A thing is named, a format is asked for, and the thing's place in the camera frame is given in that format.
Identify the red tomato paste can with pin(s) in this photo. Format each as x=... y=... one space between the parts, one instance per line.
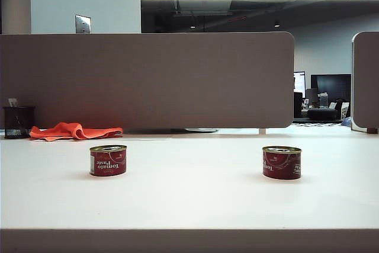
x=281 y=164
x=108 y=162

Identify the grey oval stand base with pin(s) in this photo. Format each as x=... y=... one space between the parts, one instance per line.
x=201 y=130

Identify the wide grey desk partition panel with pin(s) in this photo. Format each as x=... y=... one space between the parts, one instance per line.
x=148 y=81

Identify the black office chair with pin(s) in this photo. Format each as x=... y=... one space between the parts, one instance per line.
x=298 y=103

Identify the monitor with white screen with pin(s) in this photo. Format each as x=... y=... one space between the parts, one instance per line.
x=300 y=82

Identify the orange cloth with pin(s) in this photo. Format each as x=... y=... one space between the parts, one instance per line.
x=71 y=131

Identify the black ceiling spot lamp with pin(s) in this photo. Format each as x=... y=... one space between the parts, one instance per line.
x=276 y=23

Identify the black round ottoman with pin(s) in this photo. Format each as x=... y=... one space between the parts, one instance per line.
x=322 y=113

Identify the large black monitor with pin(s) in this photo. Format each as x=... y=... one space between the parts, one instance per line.
x=331 y=85

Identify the blue object on floor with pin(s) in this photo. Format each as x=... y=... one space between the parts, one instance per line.
x=346 y=121

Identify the black mesh pen holder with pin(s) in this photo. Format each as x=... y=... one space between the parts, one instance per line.
x=17 y=122

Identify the white item in pen holder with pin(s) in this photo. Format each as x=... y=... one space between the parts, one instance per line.
x=12 y=102

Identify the narrow grey desk partition panel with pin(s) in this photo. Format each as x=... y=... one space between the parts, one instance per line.
x=367 y=81

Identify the dark brown partition panel foot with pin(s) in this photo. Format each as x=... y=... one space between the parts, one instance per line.
x=371 y=130

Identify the metal wall switch plate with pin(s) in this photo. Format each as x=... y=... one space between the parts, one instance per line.
x=82 y=24

